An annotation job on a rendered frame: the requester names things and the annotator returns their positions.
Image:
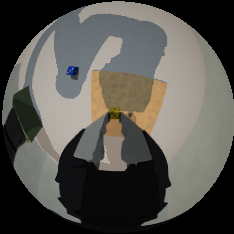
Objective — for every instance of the blue die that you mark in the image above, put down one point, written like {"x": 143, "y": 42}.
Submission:
{"x": 72, "y": 70}

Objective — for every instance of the tan square mat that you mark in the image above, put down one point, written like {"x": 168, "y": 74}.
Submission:
{"x": 138, "y": 97}

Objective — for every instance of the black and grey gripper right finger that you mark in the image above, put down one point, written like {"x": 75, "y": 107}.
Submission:
{"x": 139, "y": 148}

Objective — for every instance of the yellow die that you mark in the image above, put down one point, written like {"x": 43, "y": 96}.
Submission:
{"x": 114, "y": 113}

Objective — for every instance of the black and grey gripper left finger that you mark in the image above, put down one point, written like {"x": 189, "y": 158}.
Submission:
{"x": 86, "y": 146}

